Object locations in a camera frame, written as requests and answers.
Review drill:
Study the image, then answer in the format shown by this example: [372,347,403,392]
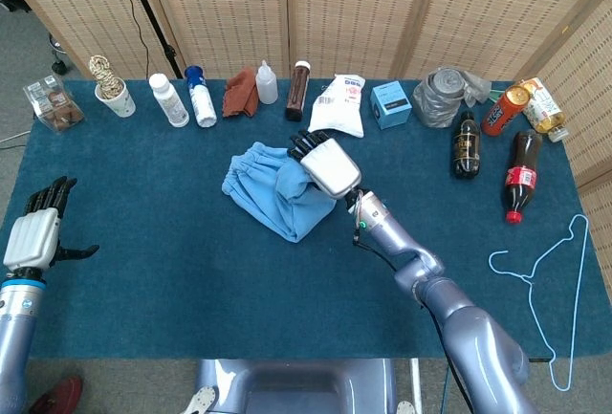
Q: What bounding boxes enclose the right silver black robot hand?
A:
[286,130,362,201]

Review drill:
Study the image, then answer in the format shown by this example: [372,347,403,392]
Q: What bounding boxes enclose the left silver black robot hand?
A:
[2,176,100,272]

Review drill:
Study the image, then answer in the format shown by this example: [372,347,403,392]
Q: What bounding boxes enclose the teal table mat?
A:
[0,79,612,361]

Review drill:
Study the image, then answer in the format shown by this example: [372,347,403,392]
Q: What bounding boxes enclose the clear box of cookies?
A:
[22,73,86,135]

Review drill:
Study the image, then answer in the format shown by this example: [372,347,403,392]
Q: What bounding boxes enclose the red shoe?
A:
[29,375,85,414]

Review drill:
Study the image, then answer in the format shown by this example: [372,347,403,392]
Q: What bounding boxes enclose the light blue wire hanger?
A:
[488,214,590,392]

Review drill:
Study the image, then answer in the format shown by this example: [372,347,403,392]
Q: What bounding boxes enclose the black tripod stand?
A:
[117,0,186,80]

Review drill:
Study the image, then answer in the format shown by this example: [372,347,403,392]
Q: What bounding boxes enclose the cola bottle red label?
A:
[504,129,544,225]

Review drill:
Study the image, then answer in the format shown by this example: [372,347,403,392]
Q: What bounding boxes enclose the black soda bottle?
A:
[451,110,482,181]

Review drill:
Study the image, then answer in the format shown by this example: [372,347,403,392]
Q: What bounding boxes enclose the grey garbage bag roll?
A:
[411,66,492,129]

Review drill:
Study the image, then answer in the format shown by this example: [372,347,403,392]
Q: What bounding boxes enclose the clear squeeze wash bottle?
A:
[254,59,279,106]

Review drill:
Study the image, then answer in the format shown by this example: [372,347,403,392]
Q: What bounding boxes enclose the brown cloth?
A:
[222,67,261,120]

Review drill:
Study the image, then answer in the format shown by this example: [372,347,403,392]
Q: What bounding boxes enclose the tall white plastic bottle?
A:
[148,73,190,128]

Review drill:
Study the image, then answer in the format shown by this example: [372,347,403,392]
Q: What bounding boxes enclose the braided beige rope bundle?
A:
[88,54,125,99]

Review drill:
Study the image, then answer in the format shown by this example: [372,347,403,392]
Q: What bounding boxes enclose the orange soda bottle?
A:
[480,84,532,138]

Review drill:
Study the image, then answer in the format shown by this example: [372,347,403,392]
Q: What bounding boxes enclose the brown rectangular jar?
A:
[284,60,313,122]

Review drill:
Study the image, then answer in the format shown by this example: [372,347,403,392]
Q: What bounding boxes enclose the white plastic packet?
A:
[307,73,367,139]

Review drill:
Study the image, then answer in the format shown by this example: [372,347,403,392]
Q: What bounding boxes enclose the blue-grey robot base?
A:
[184,359,417,414]

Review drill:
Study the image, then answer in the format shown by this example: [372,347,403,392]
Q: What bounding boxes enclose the white bottle with blue cap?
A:
[184,65,218,129]

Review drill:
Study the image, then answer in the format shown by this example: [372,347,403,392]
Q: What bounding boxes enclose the bamboo folding screen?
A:
[0,0,612,243]

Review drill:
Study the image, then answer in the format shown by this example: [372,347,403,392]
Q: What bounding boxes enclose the white paper cup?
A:
[94,79,137,120]

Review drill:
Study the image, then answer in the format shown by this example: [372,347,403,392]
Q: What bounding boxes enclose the yellow tea bottle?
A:
[519,76,571,143]

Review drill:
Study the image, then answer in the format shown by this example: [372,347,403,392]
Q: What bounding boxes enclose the light blue sweatpants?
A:
[221,141,339,244]

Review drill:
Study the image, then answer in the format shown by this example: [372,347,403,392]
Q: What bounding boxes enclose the small light blue box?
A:
[370,81,413,131]

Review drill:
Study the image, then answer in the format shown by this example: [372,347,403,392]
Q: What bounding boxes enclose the black rolling stool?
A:
[47,33,69,76]

